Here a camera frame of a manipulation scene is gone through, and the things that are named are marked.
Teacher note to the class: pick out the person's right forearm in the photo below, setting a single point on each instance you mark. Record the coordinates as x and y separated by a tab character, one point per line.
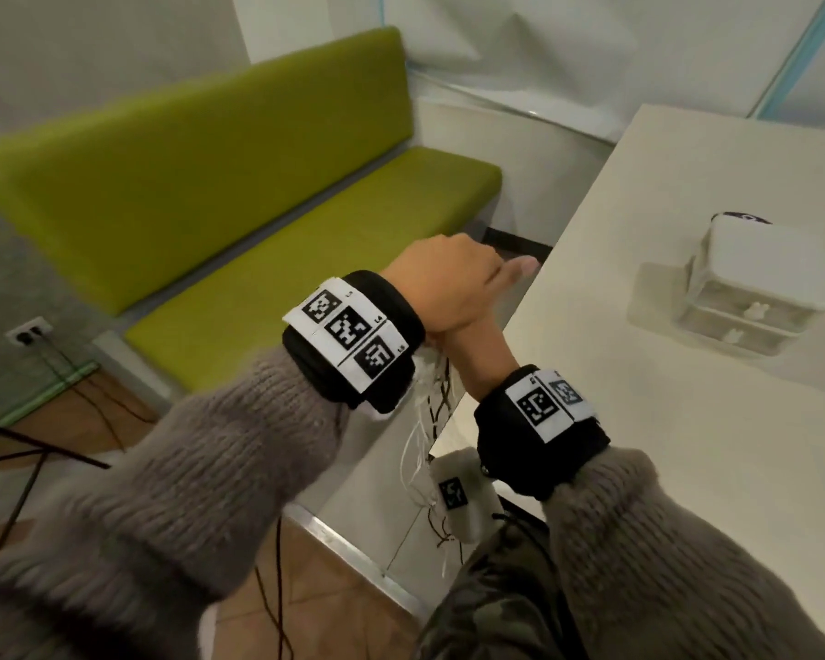
660	556

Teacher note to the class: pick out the person's left forearm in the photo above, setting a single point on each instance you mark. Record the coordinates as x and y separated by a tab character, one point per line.
179	474

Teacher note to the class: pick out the beige table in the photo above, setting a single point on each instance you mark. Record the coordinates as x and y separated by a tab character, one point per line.
660	419

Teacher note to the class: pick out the black marker wristband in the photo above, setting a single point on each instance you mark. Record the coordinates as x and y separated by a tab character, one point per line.
392	316
509	460

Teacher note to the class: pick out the white wall socket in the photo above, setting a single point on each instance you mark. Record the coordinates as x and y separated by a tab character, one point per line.
29	331

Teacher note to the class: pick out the black left marker wristband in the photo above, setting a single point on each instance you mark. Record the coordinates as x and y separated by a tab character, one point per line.
392	316

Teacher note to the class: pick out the green bench sofa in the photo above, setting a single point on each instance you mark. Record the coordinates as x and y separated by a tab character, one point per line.
213	164

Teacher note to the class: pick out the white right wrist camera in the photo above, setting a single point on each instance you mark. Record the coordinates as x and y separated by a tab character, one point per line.
471	515

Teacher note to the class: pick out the person's right hand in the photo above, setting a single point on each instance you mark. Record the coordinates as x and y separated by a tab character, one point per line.
481	360

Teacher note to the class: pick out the round purple sticker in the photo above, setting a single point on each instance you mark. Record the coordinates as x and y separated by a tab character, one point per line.
742	217

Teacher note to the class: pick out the black right marker wristband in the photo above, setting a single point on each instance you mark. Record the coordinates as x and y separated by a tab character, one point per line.
509	460

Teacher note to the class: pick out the white drawer box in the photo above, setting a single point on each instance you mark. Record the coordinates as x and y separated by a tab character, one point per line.
763	254

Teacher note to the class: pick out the black tripod legs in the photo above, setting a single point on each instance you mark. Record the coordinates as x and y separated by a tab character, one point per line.
41	446

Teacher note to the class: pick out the person's camouflage trousers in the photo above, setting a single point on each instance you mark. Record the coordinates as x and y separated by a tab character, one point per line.
495	611

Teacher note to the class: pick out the light blue vertical strip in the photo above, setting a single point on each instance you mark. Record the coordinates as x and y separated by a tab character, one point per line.
797	54

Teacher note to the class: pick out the person's left hand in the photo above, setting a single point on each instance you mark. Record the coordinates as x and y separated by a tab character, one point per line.
447	281

